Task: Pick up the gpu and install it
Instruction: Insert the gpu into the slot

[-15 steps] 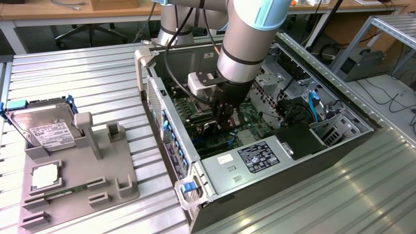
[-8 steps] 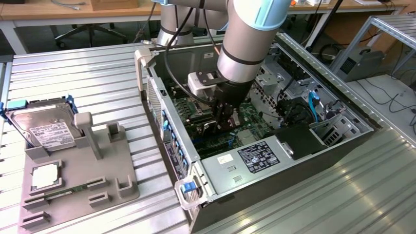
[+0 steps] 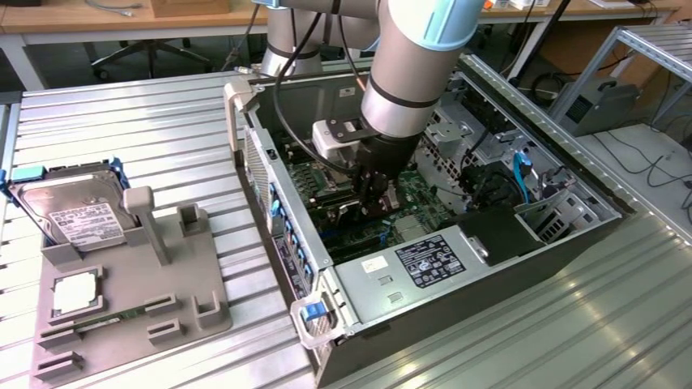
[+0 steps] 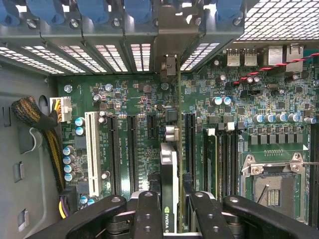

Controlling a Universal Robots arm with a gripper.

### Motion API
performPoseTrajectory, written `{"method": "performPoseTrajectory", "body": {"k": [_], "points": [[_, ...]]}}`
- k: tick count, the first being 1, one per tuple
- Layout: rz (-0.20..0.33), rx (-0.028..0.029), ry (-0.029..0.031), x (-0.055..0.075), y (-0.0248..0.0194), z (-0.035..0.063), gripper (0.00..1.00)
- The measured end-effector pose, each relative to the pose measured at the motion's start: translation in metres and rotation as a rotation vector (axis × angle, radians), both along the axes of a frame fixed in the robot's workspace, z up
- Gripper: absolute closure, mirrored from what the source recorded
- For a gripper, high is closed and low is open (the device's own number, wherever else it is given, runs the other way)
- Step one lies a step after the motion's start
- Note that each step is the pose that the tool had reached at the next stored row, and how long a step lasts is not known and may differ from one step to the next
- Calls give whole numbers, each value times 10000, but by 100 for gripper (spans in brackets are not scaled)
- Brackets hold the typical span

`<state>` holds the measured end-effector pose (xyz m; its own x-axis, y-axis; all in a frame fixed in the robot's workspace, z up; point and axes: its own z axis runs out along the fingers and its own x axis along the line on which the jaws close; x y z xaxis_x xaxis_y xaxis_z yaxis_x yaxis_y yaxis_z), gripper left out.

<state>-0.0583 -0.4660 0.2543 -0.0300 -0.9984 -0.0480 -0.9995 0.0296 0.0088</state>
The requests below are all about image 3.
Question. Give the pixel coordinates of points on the brown cardboard box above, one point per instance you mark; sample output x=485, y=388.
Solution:
x=189, y=8

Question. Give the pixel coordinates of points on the black office chair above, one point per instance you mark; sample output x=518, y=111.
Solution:
x=150, y=52

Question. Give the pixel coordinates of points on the black pole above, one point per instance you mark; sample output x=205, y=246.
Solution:
x=540, y=38

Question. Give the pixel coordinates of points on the orange small box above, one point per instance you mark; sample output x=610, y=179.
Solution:
x=488, y=4

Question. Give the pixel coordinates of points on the grey control box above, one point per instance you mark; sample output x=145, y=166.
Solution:
x=600, y=109

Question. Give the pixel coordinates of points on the black expansion slot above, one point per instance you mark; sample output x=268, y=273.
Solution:
x=353, y=248

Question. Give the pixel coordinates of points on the wooden desk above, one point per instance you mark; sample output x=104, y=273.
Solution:
x=53, y=20

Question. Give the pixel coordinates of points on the aluminium frame table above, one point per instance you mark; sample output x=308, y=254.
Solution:
x=653, y=40

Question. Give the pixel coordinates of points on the silver disk bay cage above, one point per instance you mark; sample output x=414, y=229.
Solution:
x=448, y=138

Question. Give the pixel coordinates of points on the silver vented metal bracket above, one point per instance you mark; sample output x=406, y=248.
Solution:
x=556, y=227

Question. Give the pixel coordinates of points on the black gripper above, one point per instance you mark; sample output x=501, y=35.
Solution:
x=389, y=158

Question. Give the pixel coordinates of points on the black RAM stick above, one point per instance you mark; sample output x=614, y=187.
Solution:
x=329, y=200

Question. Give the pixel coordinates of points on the CPU socket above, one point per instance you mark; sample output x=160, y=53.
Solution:
x=334, y=178

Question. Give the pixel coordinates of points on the grey power supply unit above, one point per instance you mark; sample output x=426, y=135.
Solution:
x=373, y=291

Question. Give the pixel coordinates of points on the grey parts rack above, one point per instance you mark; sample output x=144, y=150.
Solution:
x=129, y=283

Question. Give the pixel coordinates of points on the black plastic fan shroud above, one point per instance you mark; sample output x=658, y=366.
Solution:
x=497, y=235

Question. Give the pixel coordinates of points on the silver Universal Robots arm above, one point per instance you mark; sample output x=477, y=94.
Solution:
x=410, y=61

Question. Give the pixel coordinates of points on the silver chipset heat sink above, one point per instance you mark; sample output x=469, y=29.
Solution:
x=413, y=227

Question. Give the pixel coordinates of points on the green motherboard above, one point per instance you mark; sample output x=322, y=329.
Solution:
x=421, y=190

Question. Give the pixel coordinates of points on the open black PC case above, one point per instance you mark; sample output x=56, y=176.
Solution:
x=458, y=320

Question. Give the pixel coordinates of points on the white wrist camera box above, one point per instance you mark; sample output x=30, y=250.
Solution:
x=329, y=142

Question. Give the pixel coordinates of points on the white small box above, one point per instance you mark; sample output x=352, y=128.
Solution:
x=513, y=4

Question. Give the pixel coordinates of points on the silver CPU chip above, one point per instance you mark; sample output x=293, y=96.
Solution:
x=72, y=293

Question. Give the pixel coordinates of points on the green RAM stick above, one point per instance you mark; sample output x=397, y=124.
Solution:
x=108, y=321

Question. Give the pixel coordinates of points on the hard disk in blue bracket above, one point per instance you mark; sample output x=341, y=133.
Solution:
x=69, y=210

